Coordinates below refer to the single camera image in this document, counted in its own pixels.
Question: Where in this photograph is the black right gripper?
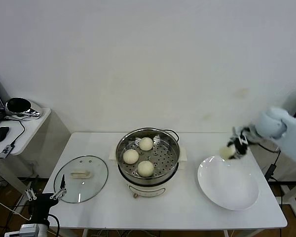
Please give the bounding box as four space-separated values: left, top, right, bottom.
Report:
226 125 257 159

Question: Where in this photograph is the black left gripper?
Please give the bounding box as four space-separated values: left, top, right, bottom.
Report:
25 174 68 223

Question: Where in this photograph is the white steamed baozi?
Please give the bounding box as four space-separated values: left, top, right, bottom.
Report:
219 146 236 160
123 149 140 165
137 160 155 177
139 137 154 152

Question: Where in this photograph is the round glass lid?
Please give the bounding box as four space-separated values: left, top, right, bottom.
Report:
53 155 109 204

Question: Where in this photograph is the perforated steel steamer basket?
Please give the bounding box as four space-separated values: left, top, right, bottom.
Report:
115 127 181 185

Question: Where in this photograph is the white round plate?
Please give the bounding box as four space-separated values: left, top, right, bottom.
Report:
197 155 259 211

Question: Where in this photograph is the small usb adapter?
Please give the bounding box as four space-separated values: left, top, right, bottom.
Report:
0 145 17 159

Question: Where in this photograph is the white side table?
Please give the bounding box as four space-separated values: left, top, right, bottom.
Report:
0 107 72 198
248 138 296 219

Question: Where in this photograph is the black computer mouse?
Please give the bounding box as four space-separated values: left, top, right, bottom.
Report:
0 126 10 143

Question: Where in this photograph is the shiny chrome headset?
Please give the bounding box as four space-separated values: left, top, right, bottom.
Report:
5 97 42 120

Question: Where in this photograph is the cream electric cooker base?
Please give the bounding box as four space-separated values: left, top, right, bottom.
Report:
109 145 188 199

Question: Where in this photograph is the black cable with adapter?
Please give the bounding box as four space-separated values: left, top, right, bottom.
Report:
259 143 282 182

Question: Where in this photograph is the white floor cable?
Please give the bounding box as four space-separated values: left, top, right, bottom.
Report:
0 197 30 220

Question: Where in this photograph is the thin black cable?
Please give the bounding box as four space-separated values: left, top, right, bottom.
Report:
3 116 26 146

